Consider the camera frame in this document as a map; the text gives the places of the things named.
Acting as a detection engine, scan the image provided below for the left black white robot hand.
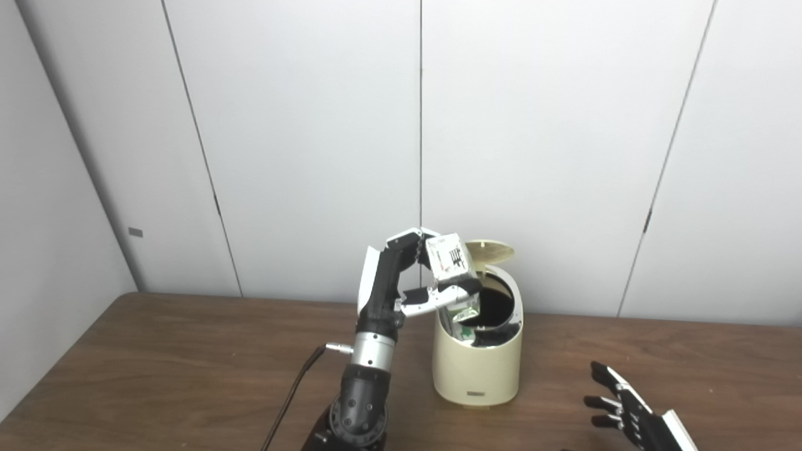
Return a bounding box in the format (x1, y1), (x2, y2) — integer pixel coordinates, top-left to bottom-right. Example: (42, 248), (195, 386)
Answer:
(356, 227), (483, 342)

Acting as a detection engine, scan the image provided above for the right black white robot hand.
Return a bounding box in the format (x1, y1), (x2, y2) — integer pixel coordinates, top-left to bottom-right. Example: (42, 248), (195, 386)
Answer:
(583, 361), (699, 451)

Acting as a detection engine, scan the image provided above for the small white green milk carton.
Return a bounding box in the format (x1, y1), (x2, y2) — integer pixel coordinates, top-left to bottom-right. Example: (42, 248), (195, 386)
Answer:
(425, 234), (482, 344)

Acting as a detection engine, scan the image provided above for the cream round bin lid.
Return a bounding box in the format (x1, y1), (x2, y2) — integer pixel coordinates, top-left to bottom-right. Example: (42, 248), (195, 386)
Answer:
(465, 240), (516, 271)

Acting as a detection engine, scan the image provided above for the cream-colored bin body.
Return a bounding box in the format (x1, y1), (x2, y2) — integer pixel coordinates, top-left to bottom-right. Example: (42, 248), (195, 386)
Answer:
(432, 263), (524, 408)

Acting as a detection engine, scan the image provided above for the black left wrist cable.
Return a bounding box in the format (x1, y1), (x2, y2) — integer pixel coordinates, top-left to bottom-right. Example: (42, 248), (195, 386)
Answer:
(260, 342), (355, 451)

